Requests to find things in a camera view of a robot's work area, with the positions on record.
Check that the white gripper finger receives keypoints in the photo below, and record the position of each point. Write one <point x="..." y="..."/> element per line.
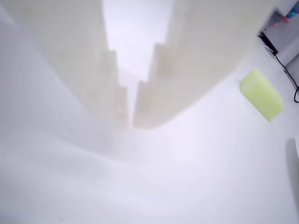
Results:
<point x="198" y="42"/>
<point x="58" y="70"/>

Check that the pale yellow foam block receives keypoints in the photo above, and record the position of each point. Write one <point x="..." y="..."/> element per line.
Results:
<point x="261" y="93"/>

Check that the grey perforated panel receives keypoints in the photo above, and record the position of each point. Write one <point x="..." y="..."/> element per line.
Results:
<point x="283" y="39"/>

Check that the small coloured balls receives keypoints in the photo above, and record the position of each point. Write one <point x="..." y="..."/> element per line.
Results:
<point x="289" y="16"/>

